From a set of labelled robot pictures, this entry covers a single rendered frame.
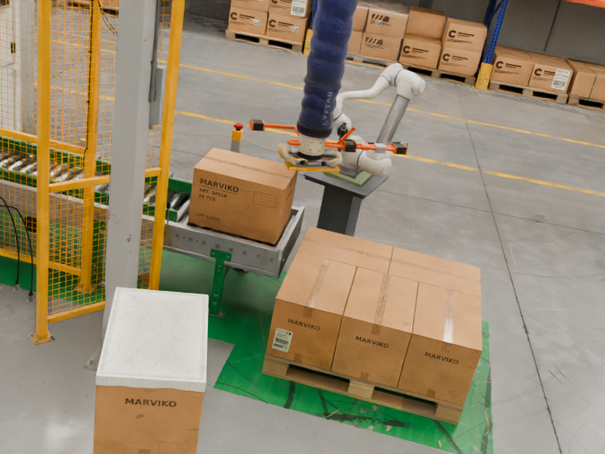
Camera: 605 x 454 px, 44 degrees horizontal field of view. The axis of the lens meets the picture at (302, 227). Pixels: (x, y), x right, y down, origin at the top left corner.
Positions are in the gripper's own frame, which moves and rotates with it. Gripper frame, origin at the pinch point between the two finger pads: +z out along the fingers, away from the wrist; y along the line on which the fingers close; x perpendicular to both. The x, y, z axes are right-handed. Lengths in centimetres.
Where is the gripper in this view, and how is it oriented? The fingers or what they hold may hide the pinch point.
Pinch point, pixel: (341, 140)
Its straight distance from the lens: 487.0
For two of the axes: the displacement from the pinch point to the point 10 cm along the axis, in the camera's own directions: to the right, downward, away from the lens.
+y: -1.6, 8.8, 4.5
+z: -1.0, 4.3, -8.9
